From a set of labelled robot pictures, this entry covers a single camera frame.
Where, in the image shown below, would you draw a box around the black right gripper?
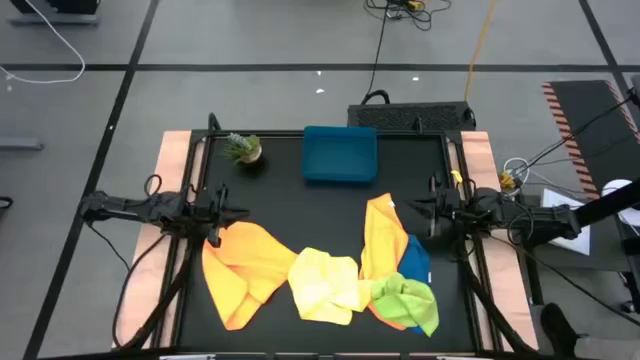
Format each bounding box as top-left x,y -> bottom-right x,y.
407,172 -> 471,241

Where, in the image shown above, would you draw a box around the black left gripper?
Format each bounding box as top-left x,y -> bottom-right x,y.
192,183 -> 250,249

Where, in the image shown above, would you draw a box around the orange microfiber towel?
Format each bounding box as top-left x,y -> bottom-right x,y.
358,192 -> 411,332
201,221 -> 299,331

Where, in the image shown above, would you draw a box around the green microfiber towel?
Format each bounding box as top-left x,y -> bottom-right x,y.
369,272 -> 440,338

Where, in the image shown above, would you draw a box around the yellow microfiber towel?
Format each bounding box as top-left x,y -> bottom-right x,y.
287,246 -> 374,326

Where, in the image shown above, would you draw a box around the blue microfiber towel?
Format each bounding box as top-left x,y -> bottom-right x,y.
397,233 -> 432,335

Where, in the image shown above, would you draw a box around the small potted plant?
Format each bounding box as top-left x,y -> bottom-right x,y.
222,132 -> 263,166

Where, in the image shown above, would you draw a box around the black perforated computer case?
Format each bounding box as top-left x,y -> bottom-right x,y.
347,101 -> 477,132

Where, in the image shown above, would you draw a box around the teal plastic bin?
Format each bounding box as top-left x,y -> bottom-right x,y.
301,125 -> 379,184

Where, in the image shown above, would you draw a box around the white paper sheet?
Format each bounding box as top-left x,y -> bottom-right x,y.
542,188 -> 592,256

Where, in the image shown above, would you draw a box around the person's shoe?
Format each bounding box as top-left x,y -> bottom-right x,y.
539,302 -> 584,359

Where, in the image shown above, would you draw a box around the black metal stand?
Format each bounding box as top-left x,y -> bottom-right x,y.
522,177 -> 640,306

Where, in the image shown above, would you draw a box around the black hazard-striped floor mat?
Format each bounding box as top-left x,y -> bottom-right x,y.
542,79 -> 640,201

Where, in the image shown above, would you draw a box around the white round object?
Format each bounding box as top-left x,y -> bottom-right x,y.
601,178 -> 640,227

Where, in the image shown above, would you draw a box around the grey desk foot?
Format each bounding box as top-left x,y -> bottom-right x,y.
0,135 -> 45,151

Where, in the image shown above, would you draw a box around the grey desk base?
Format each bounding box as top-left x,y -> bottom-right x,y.
7,0 -> 101,26

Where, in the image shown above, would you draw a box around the black aluminium table frame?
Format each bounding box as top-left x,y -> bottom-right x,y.
119,113 -> 539,360

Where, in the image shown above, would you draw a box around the white cable coil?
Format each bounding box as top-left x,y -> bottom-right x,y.
502,156 -> 532,187

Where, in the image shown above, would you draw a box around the black floor cables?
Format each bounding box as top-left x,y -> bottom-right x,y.
514,92 -> 640,176

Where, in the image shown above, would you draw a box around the yellow cable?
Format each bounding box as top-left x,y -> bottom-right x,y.
463,0 -> 499,101

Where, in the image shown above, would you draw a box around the black cable bundle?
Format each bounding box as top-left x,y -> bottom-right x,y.
364,0 -> 454,32

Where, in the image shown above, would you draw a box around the white floor cable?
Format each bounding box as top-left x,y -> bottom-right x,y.
0,0 -> 86,85

